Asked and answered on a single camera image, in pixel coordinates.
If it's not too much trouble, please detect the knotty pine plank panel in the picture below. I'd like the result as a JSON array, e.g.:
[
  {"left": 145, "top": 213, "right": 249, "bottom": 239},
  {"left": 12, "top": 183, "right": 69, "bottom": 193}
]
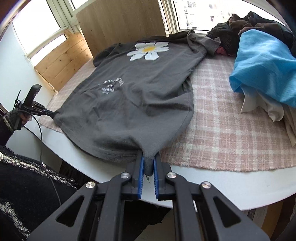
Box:
[{"left": 34, "top": 33, "right": 93, "bottom": 91}]

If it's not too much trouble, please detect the dark clothes pile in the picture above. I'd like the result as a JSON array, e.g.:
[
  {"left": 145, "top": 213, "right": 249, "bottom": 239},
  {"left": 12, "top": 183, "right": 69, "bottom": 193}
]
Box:
[{"left": 206, "top": 10, "right": 296, "bottom": 57}]

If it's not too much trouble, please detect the white garment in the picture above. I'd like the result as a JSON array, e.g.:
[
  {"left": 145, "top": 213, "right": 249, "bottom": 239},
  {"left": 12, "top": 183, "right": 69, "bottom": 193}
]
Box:
[{"left": 240, "top": 85, "right": 295, "bottom": 147}]

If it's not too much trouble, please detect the pink garment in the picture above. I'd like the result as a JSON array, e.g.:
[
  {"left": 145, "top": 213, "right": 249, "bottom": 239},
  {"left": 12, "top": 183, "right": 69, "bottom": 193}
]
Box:
[{"left": 215, "top": 46, "right": 234, "bottom": 56}]

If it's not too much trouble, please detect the left hand in knit cuff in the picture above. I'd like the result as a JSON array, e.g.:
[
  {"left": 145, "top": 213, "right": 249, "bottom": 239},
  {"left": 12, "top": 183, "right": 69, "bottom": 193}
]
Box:
[{"left": 2, "top": 110, "right": 32, "bottom": 133}]

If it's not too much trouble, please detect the dark grey daisy t-shirt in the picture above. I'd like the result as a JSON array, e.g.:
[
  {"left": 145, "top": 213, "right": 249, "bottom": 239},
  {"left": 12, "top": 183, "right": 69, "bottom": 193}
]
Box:
[{"left": 54, "top": 30, "right": 220, "bottom": 176}]

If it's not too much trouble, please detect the light oak veneer board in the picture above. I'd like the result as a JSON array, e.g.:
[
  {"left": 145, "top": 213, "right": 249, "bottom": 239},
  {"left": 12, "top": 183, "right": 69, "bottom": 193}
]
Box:
[{"left": 74, "top": 0, "right": 166, "bottom": 56}]

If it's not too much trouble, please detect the white window frame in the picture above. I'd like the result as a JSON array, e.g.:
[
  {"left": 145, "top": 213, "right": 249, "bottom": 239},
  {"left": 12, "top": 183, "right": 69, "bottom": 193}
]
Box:
[{"left": 13, "top": 1, "right": 229, "bottom": 61}]

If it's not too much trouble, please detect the black patterned sweater torso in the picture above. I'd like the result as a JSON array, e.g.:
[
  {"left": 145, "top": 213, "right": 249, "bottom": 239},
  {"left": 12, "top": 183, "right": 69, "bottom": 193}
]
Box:
[{"left": 1, "top": 147, "right": 80, "bottom": 240}]

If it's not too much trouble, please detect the pink plaid table cloth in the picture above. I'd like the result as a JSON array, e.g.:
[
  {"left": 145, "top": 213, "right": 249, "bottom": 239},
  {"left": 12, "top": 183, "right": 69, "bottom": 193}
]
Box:
[{"left": 38, "top": 54, "right": 296, "bottom": 173}]

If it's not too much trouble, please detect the blue garment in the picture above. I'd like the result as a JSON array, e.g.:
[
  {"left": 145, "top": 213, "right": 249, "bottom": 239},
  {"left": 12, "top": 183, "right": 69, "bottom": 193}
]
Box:
[{"left": 229, "top": 29, "right": 295, "bottom": 108}]

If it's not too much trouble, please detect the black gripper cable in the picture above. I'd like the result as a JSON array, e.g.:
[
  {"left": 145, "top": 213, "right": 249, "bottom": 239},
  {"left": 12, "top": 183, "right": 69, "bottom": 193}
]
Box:
[{"left": 14, "top": 90, "right": 62, "bottom": 207}]

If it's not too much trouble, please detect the left forearm black sleeve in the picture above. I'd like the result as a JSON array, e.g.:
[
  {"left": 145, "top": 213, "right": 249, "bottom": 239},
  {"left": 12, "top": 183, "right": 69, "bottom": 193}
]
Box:
[{"left": 0, "top": 115, "right": 15, "bottom": 146}]

